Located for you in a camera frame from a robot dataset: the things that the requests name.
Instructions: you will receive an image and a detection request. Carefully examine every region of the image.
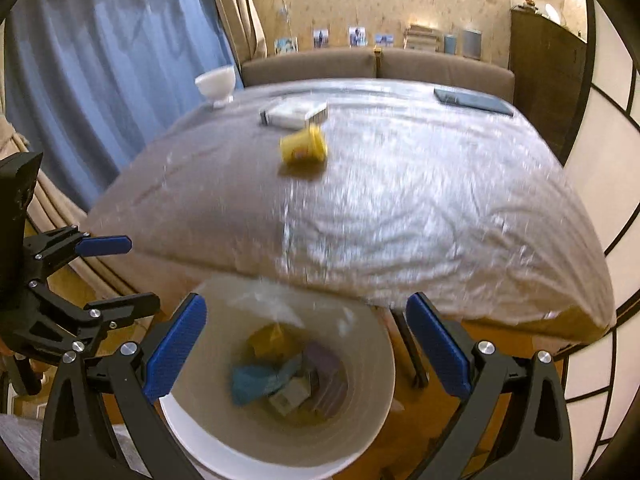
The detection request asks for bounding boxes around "beige curtain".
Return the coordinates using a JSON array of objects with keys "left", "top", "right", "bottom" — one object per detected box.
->
[
  {"left": 0, "top": 115, "right": 151, "bottom": 311},
  {"left": 207, "top": 0, "right": 268, "bottom": 61}
]

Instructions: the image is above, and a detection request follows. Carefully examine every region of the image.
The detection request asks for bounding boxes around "white carton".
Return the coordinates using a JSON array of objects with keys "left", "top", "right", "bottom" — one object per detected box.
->
[{"left": 269, "top": 377, "right": 312, "bottom": 416}]

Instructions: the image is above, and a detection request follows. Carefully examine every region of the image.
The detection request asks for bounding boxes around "white bowl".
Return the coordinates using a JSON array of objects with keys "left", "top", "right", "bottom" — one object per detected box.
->
[{"left": 194, "top": 65, "right": 237, "bottom": 109}]

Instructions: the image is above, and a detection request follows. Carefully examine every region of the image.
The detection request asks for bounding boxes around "blue curtain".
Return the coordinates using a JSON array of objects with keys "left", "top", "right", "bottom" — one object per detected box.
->
[{"left": 5, "top": 0, "right": 236, "bottom": 211}]

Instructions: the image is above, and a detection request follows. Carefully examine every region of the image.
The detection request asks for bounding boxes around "white trash bin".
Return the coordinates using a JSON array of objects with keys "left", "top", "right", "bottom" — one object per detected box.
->
[{"left": 159, "top": 275, "right": 397, "bottom": 480}]

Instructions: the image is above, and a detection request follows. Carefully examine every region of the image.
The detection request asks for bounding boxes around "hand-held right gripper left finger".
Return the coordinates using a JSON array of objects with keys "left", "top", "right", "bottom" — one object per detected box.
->
[{"left": 40, "top": 292, "right": 208, "bottom": 480}]

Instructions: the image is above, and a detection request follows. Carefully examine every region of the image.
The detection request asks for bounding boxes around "blue plastic bag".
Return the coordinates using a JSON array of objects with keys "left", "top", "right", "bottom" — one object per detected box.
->
[{"left": 230, "top": 355, "right": 303, "bottom": 406}]

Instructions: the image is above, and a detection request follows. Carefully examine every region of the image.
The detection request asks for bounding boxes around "dark table leg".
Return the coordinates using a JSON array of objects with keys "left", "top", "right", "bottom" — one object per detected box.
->
[{"left": 390, "top": 307, "right": 431, "bottom": 388}]

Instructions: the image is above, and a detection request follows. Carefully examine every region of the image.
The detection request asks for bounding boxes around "black smartphone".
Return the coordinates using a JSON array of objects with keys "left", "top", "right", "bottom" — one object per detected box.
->
[{"left": 433, "top": 87, "right": 515, "bottom": 117}]

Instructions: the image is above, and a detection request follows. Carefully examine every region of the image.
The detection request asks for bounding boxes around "stack of books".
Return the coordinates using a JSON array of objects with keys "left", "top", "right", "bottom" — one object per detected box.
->
[{"left": 404, "top": 24, "right": 442, "bottom": 52}]

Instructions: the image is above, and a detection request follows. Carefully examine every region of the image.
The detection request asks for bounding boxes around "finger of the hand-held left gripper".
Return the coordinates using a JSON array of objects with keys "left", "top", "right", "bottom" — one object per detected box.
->
[
  {"left": 27, "top": 280, "right": 161, "bottom": 357},
  {"left": 24, "top": 226, "right": 133, "bottom": 279}
]

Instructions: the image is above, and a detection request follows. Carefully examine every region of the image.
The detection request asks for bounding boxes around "dark wooden cabinet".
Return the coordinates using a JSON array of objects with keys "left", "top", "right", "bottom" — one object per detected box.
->
[{"left": 509, "top": 5, "right": 588, "bottom": 161}]

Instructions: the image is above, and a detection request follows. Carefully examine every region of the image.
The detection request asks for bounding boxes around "large grey canister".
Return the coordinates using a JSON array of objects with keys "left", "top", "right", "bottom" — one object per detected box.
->
[{"left": 461, "top": 29, "right": 483, "bottom": 59}]

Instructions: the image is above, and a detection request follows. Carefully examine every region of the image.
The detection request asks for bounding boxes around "brown sofa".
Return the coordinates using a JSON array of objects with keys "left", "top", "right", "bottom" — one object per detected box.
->
[{"left": 241, "top": 46, "right": 516, "bottom": 103}]

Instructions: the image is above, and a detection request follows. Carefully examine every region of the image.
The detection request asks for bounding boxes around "paper screen partition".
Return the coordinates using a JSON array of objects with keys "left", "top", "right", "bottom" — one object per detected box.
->
[{"left": 560, "top": 0, "right": 640, "bottom": 480}]

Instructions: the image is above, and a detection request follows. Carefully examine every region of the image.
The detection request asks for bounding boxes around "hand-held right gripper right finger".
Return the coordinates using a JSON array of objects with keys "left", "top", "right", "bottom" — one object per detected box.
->
[{"left": 405, "top": 291, "right": 573, "bottom": 480}]

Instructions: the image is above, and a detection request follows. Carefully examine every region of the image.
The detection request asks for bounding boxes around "white box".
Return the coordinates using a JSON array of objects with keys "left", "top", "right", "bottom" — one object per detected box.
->
[{"left": 258, "top": 100, "right": 329, "bottom": 130}]

